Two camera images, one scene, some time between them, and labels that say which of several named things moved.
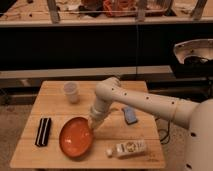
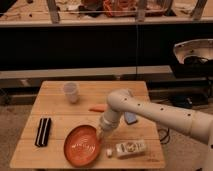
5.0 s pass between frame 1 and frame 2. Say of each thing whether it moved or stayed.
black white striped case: stayed
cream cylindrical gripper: moved
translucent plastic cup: stayed
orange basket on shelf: stayed
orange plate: moved
